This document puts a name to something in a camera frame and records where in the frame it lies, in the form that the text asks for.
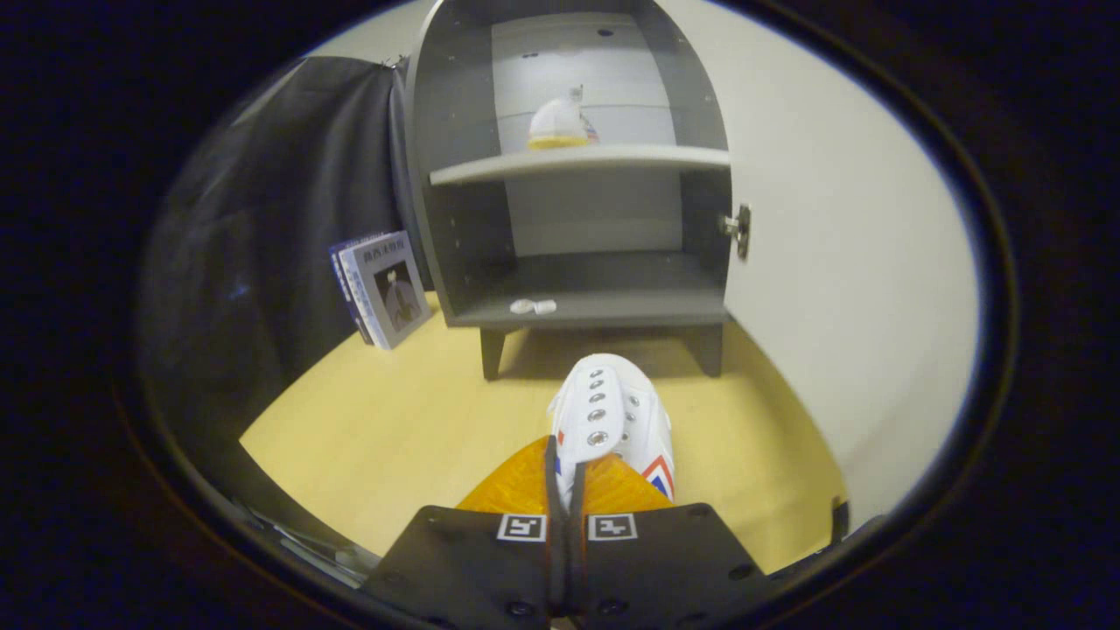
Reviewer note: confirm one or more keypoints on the grey cover book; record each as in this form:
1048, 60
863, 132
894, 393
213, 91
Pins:
394, 293

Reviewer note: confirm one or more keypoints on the small white object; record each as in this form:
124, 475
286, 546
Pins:
532, 306

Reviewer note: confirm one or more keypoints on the white shoe with red-blue trim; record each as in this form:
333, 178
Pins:
612, 402

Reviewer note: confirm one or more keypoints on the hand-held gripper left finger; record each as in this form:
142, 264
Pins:
555, 542

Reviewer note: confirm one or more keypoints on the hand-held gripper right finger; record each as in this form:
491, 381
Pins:
577, 551

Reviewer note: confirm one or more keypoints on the white shoe with yellow sole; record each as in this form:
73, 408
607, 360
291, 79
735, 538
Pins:
560, 122

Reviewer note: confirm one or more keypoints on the blue cover book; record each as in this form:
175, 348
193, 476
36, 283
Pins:
343, 280

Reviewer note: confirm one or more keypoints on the black backdrop cloth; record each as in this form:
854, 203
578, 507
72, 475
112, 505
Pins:
262, 219

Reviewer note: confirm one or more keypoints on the grey shoe cabinet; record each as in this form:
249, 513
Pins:
595, 227

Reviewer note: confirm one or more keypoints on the white shoe cabinet door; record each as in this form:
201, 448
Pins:
840, 262

